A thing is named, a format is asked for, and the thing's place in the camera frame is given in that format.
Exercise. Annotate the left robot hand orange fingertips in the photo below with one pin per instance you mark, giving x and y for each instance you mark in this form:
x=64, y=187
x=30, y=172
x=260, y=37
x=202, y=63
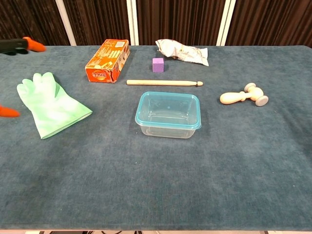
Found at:
x=34, y=45

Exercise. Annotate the teal translucent container lid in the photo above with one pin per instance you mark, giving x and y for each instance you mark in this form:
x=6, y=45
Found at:
x=142, y=120

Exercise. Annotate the clear plastic food container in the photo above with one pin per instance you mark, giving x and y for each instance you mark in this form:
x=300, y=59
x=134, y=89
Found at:
x=168, y=133

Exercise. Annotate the green rubber glove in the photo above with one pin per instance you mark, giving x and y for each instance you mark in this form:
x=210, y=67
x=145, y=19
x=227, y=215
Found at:
x=51, y=107

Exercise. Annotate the orange cardboard snack box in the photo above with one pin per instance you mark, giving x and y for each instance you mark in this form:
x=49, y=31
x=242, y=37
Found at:
x=107, y=61

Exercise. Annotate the purple foam cube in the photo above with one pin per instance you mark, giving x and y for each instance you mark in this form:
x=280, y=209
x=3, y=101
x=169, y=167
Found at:
x=158, y=65

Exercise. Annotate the wooden drumstick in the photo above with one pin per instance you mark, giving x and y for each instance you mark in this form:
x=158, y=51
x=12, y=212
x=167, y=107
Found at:
x=161, y=83

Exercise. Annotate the crumpled white snack bag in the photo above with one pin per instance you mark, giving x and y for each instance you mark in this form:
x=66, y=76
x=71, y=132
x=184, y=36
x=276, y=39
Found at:
x=182, y=52

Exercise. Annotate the teal table cloth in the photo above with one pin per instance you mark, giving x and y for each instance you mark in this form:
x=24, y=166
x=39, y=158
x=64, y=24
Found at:
x=156, y=182

